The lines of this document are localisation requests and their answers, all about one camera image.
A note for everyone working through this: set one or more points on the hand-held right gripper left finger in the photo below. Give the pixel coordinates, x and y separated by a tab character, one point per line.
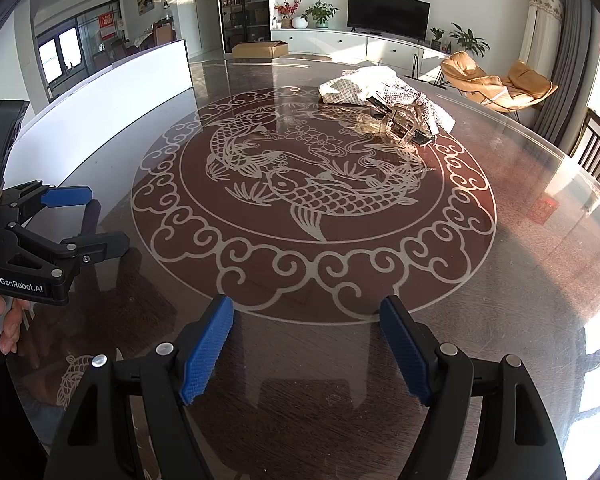
207	350

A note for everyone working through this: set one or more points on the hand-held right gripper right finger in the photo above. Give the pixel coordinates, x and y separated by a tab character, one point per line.
405	350

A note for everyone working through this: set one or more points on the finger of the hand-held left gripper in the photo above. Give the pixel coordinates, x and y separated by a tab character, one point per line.
110	245
70	196

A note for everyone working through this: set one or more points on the person's left hand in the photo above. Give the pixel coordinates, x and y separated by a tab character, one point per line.
12	330

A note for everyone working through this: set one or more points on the glass sliding door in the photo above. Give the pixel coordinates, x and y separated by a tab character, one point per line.
65	52

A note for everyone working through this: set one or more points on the red paper door decoration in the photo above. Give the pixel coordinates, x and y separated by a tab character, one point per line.
107	26

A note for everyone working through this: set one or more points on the white interior door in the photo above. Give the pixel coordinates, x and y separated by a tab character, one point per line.
205	10

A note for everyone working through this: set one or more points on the brown cardboard box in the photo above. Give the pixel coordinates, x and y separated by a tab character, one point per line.
257	50

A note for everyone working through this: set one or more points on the dark glass display cabinet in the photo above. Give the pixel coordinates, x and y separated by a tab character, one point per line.
245	5

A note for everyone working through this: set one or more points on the white patterned cloth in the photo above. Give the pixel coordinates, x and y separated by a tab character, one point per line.
350	85

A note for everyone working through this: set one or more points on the orange lounge chair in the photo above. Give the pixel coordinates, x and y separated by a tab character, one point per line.
480	82

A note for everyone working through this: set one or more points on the black metal stand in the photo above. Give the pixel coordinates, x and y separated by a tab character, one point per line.
416	66

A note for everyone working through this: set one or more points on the red flower branches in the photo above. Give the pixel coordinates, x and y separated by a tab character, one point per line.
286	10

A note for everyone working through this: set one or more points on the white round vase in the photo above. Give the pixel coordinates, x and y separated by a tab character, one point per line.
299	22

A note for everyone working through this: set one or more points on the white television cabinet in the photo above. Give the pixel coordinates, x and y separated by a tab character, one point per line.
340	42

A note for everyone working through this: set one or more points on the green potted plant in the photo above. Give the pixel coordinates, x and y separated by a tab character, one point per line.
321	12

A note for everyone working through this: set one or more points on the small potted plant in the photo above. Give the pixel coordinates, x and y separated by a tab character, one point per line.
436	37

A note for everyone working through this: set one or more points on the large-leaf potted plant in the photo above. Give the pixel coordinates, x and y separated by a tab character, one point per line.
469	39

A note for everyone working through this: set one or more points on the black television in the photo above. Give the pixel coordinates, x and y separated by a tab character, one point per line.
387	14

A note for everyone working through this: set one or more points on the grey curtain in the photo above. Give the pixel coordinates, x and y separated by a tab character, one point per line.
567	50

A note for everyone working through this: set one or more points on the covered standing air conditioner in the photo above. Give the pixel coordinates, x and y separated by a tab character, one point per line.
540	30

